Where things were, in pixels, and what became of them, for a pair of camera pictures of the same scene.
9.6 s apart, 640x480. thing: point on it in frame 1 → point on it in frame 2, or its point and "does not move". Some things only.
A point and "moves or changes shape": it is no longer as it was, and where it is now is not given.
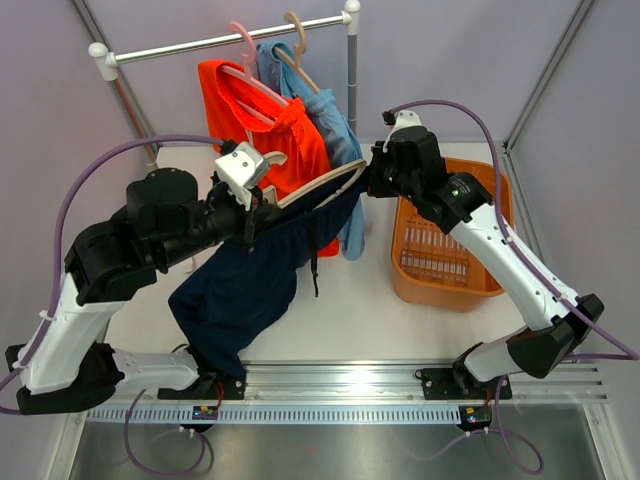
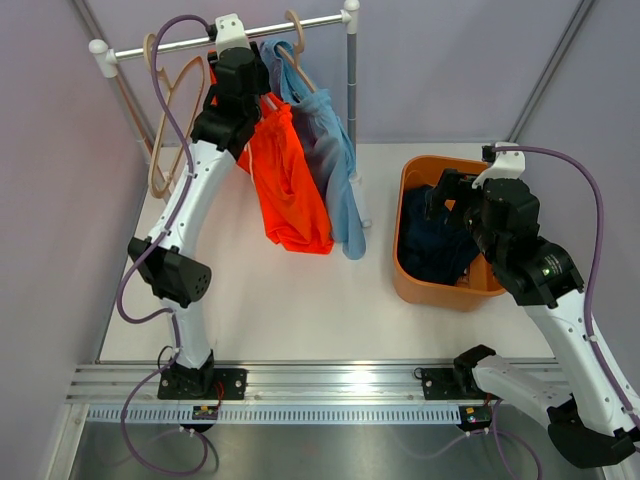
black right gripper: [375, 183] → [451, 183]
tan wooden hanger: [298, 48] does not move
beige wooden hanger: [271, 194] → [154, 187]
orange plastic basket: [432, 268] does not move
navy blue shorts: [222, 299] → [433, 251]
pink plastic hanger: [249, 57] moves or changes shape
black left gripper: [248, 222] → [259, 80]
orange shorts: [282, 129] moves or changes shape
